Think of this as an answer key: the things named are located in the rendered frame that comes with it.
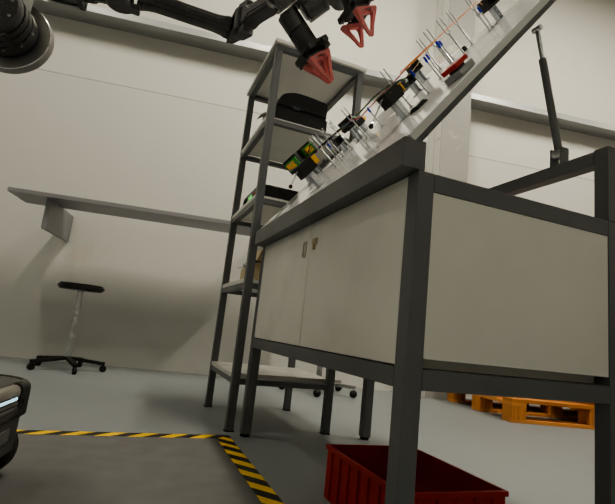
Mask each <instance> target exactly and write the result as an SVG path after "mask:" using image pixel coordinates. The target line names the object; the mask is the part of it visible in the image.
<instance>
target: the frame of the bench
mask: <svg viewBox="0 0 615 504"><path fill-rule="evenodd" d="M434 193H437V194H441V195H445V196H449V197H453V198H457V199H461V200H465V201H469V202H473V203H477V204H481V205H485V206H489V207H493V208H497V209H501V210H505V211H509V212H513V213H517V214H521V215H525V216H529V217H533V218H537V219H541V220H545V221H549V222H553V223H556V224H560V225H564V226H568V227H572V228H576V229H580V230H584V231H588V232H592V233H596V234H600V235H604V236H608V364H609V377H599V376H594V384H592V383H582V382H571V381H560V380H549V379H538V378H527V377H516V376H505V375H494V374H483V373H472V372H462V371H451V370H440V369H429V368H423V354H424V338H425V322H426V306H427V290H428V274H429V258H430V242H431V226H432V210H433V194H434ZM265 249H266V246H265V247H263V252H262V260H261V268H260V275H259V283H258V291H257V299H256V306H255V314H254V322H253V330H252V337H251V345H250V353H249V361H248V368H247V376H246V384H245V392H244V399H243V407H242V415H241V423H240V430H239V432H240V436H241V437H249V436H250V434H251V428H252V420H253V412H254V404H255V396H256V388H257V380H258V372H259V364H260V356H261V350H263V351H267V352H271V353H274V354H278V355H281V356H285V357H289V358H292V359H296V360H299V361H303V362H307V363H310V364H314V365H317V366H321V367H325V368H328V369H332V370H335V371H339V372H343V373H346V374H350V375H353V376H357V377H361V378H363V390H362V402H361V414H360V425H359V436H360V439H361V440H369V438H370V434H371V421H372V409H373V396H374V384H375V382H379V383H382V384H386V385H390V386H393V395H392V409H391V422H390V436H389V450H388V463H387V477H386V491H385V504H414V497H415V481H416V465H417V450H418V434H419V418H420V402H421V391H431V392H445V393H459V394H473V395H487V396H501V397H516V398H530V399H544V400H558V401H572V402H586V403H594V407H595V504H615V222H611V221H607V220H603V219H600V218H596V217H592V216H589V215H585V214H581V213H577V212H574V211H570V210H566V209H563V208H559V207H555V206H551V205H548V204H544V203H540V202H536V201H533V200H529V199H525V198H522V197H518V196H514V195H510V194H507V193H503V192H499V191H496V190H492V189H488V188H484V187H481V186H477V185H473V184H470V183H466V182H462V181H458V180H455V179H451V178H447V177H443V176H440V175H436V174H432V173H429V172H425V171H421V170H418V171H416V172H414V173H412V174H410V175H409V177H408V191H407V204H406V218H405V232H404V245H403V259H402V272H401V286H400V300H399V313H398V327H397V341H396V354H395V365H394V364H389V363H384V362H379V361H374V360H368V359H363V358H358V357H353V356H348V355H342V354H337V353H332V352H327V351H322V350H317V349H311V348H306V347H301V346H296V345H291V344H285V343H280V342H275V341H270V340H265V339H260V338H255V337H254V335H255V327H256V319H257V311H258V304H259V296H260V288H261V280H262V272H263V265H264V257H265Z"/></svg>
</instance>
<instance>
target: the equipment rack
mask: <svg viewBox="0 0 615 504"><path fill-rule="evenodd" d="M299 56H300V54H299V52H298V51H297V49H296V47H295V46H294V44H293V43H292V42H289V41H286V40H283V39H280V38H276V40H275V41H274V43H273V45H272V47H271V49H270V51H269V53H268V55H267V56H266V58H265V60H264V62H263V64H262V66H261V68H260V70H259V71H258V73H257V75H256V77H255V79H254V81H253V83H252V85H251V86H250V88H249V90H248V92H247V96H249V97H248V104H247V110H246V117H245V124H244V131H243V138H242V145H241V152H240V159H239V166H238V173H237V180H236V187H235V194H234V201H233V208H232V215H231V222H230V229H229V236H228V243H227V250H226V257H225V264H224V271H223V278H222V285H221V292H220V299H219V306H218V313H217V320H216V327H215V334H214V341H213V348H212V355H211V362H210V369H209V376H208V383H207V390H206V396H205V403H204V407H212V400H213V393H214V386H215V379H216V373H217V374H219V375H220V376H222V377H223V378H224V379H226V380H227V381H229V382H230V387H229V395H228V402H227V410H226V417H225V425H224V429H223V430H224V431H225V432H234V423H235V415H236V407H237V400H238V392H239V384H240V385H245V384H246V376H247V368H248V364H242V362H243V354H244V346H245V339H246V331H247V323H248V316H249V308H250V301H251V297H256V298H257V291H258V283H259V280H255V279H253V278H254V270H255V262H256V255H257V247H258V246H255V238H256V232H257V231H258V230H260V229H261V228H262V227H263V226H264V225H265V224H266V223H267V222H268V221H269V220H270V219H271V218H272V217H273V216H274V215H275V214H276V213H277V212H278V211H280V210H281V209H282V208H283V207H284V206H285V205H286V204H287V203H288V202H289V201H286V200H282V199H277V198H273V197H268V196H264V194H265V186H266V179H267V171H268V166H271V167H275V168H279V169H283V170H287V169H286V168H285V167H284V165H283V164H281V163H284V162H285V161H286V160H287V159H288V158H289V157H290V156H291V155H292V154H294V153H295V152H296V151H297V150H298V149H299V148H301V147H302V146H303V145H304V144H305V143H306V142H307V141H309V142H311V141H312V142H313V141H314V139H313V138H312V135H313V136H314V137H315V138H316V140H317V141H318V142H319V143H320V144H322V142H325V141H326V139H325V138H324V137H323V135H324V134H325V132H324V131H323V133H324V134H323V133H322V132H321V131H320V132H321V133H322V134H323V135H322V134H321V133H320V132H319V130H317V129H314V128H310V127H307V126H303V125H299V124H296V123H292V122H289V121H285V120H282V119H278V118H275V110H276V102H277V101H278V99H279V98H280V97H281V96H282V95H283V94H286V93H298V94H301V95H305V96H308V97H311V98H313V99H316V100H318V101H321V102H323V103H325V104H326V105H327V106H328V108H327V112H328V111H329V110H330V109H331V108H332V107H333V106H334V105H335V104H336V103H337V102H338V101H339V100H340V99H341V98H342V97H343V96H344V95H345V94H346V93H347V92H348V91H349V90H350V89H351V88H352V87H353V86H354V94H353V104H352V114H351V115H352V116H354V115H355V114H356V113H357V112H359V111H360V110H361V99H362V89H363V79H364V74H365V73H366V72H367V68H364V67H361V66H359V65H356V64H353V63H350V62H347V61H344V60H341V59H338V58H335V57H332V56H331V62H332V70H333V76H334V80H333V81H332V83H330V84H327V83H325V82H324V81H322V80H321V79H319V78H318V77H316V76H314V75H312V74H310V73H308V72H306V71H304V69H303V70H300V69H299V68H297V66H296V65H295V62H296V61H297V59H298V57H299ZM255 101H258V102H261V103H265V104H268V106H267V113H266V116H265V118H264V119H263V121H262V122H261V124H260V125H259V127H258V128H257V129H256V131H255V132H254V134H253V135H252V137H251V138H250V140H249V137H250V130H251V123H252V116H253V109H254V102H255ZM326 133H327V134H328V136H329V137H330V136H331V135H333V134H332V133H328V132H326ZM316 135H317V136H318V137H319V138H320V139H321V140H322V142H321V141H320V140H319V138H318V137H317V136H316ZM325 135H326V134H325ZM326 136H327V135H326ZM328 136H327V137H328ZM329 137H328V138H329ZM309 139H310V140H311V141H310V140H309ZM312 142H311V143H312ZM318 142H317V143H318ZM317 143H316V142H315V141H314V144H315V145H316V146H317V148H318V147H319V145H318V144H317ZM315 148H316V147H315ZM317 148H316V149H317ZM248 155H250V156H248ZM252 156H255V157H252ZM257 157H259V158H257ZM269 160H271V161H269ZM246 161H250V162H254V163H258V164H260V165H259V172H258V180H257V187H256V194H255V195H254V196H253V197H252V198H251V199H250V200H249V201H248V202H247V203H246V204H244V205H243V206H242V207H241V208H240V201H241V194H242V187H243V180H244V173H245V166H246ZM273 161H275V162H273ZM277 162H279V163H277ZM239 208H240V209H239ZM244 221H246V222H244ZM250 222H251V223H250ZM260 224H262V225H260ZM237 225H238V226H243V227H249V228H251V232H250V239H249V247H248V254H247V261H246V269H245V276H244V278H243V279H239V280H236V281H233V282H230V283H229V279H230V272H231V265H232V258H233V251H234V244H235V237H236V230H237ZM240 290H241V291H240ZM254 292H255V293H254ZM227 294H234V295H242V298H241V306H240V313H239V321H238V328H237V336H236V343H235V350H234V358H233V363H229V362H218V358H219V351H220V343H221V336H222V329H223V322H224V315H225V308H226V301H227ZM295 362H296V359H292V358H289V359H288V367H278V366H266V365H259V372H258V380H257V386H270V387H285V394H284V403H283V409H282V410H284V411H291V410H290V408H291V399H292V390H293V388H300V389H315V390H324V397H323V407H322V417H321V427H320V432H319V433H321V434H322V435H330V424H331V413H332V403H333V392H334V382H335V372H336V371H335V370H332V369H328V368H326V377H325V378H324V377H321V376H318V375H315V374H312V373H309V372H306V371H303V370H300V369H297V368H295ZM262 379H265V380H262ZM276 380H279V381H276ZM304 382H307V383H304Z"/></svg>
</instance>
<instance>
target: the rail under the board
mask: <svg viewBox="0 0 615 504"><path fill-rule="evenodd" d="M426 144H427V143H426V142H424V141H421V140H417V139H416V140H414V139H413V138H411V137H407V136H404V137H402V138H401V139H399V140H398V141H396V142H395V143H393V144H392V145H390V146H388V147H387V148H385V149H384V150H382V151H381V152H379V153H378V154H376V155H374V156H373V157H371V158H370V159H368V160H367V161H365V162H364V163H362V164H360V165H359V166H357V167H356V168H354V169H353V170H351V171H350V172H348V173H346V174H345V175H343V176H342V177H340V178H339V179H337V180H336V181H334V182H333V183H331V184H329V185H328V186H326V187H325V188H323V189H322V190H320V191H319V192H317V193H315V194H314V195H312V196H311V197H309V198H308V199H306V200H305V201H303V202H301V203H300V204H298V205H297V206H295V207H294V208H292V209H291V210H289V211H287V212H286V213H284V214H283V215H281V216H280V217H278V218H277V219H275V220H273V221H272V222H270V223H269V224H267V225H266V226H264V227H263V228H261V229H260V230H258V231H257V232H256V238H255V246H261V247H265V246H268V245H270V244H272V243H274V242H276V241H278V240H280V239H282V238H284V237H286V236H288V235H290V234H292V233H294V232H297V231H299V230H301V229H303V228H305V227H307V226H309V225H311V224H313V223H315V222H317V221H319V220H321V219H323V218H325V217H327V216H329V215H331V214H333V213H335V212H337V211H339V210H341V209H344V208H346V207H348V206H350V205H352V204H354V203H356V202H358V201H360V200H362V199H364V198H366V197H368V196H370V195H372V194H374V193H376V192H378V191H380V190H382V189H384V188H386V187H388V186H390V185H393V184H395V183H397V182H399V181H401V180H403V179H405V178H407V177H409V175H410V174H412V173H414V172H416V171H418V170H421V171H424V170H425V159H426Z"/></svg>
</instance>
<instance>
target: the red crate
mask: <svg viewBox="0 0 615 504"><path fill-rule="evenodd" d="M326 449H328V456H327V467H326V477H325V488H324V497H325V498H326V499H327V500H328V501H329V502H330V503H331V504H385V491H386V477H387V463H388V450H389V445H349V444H326ZM505 497H509V491H507V490H505V489H503V488H500V487H498V486H496V485H494V484H492V483H490V482H488V481H485V480H483V479H481V478H479V477H477V476H475V475H473V474H470V473H468V472H466V471H464V470H462V469H460V468H458V467H455V466H453V465H451V464H449V463H447V462H445V461H443V460H440V459H438V458H436V457H434V456H432V455H430V454H428V453H425V452H423V451H421V450H419V449H418V450H417V465H416V481H415V497H414V504H505Z"/></svg>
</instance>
